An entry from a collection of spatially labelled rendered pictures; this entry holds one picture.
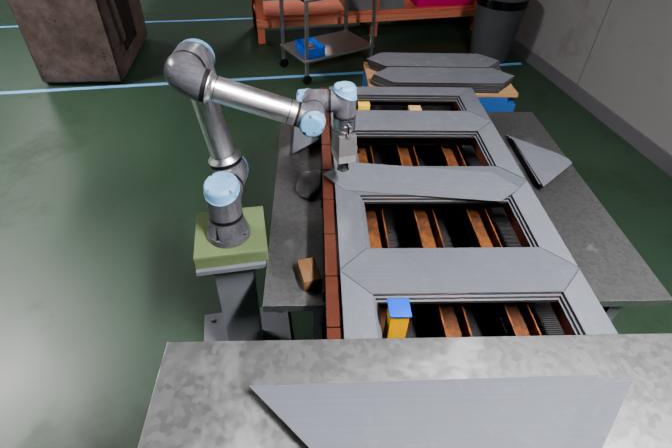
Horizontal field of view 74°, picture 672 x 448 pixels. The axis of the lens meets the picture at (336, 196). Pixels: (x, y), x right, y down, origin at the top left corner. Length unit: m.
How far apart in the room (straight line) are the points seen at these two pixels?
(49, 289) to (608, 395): 2.46
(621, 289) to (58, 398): 2.19
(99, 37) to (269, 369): 3.79
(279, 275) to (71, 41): 3.37
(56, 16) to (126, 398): 3.17
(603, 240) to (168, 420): 1.53
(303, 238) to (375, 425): 0.95
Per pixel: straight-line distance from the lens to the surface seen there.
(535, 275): 1.51
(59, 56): 4.64
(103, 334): 2.46
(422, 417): 0.90
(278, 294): 1.53
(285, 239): 1.69
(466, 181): 1.78
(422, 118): 2.14
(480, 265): 1.47
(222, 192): 1.50
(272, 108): 1.33
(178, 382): 0.98
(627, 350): 1.17
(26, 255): 3.02
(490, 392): 0.96
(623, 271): 1.81
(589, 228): 1.92
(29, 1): 4.51
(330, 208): 1.60
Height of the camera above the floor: 1.88
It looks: 40 degrees down
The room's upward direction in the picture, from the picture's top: 2 degrees clockwise
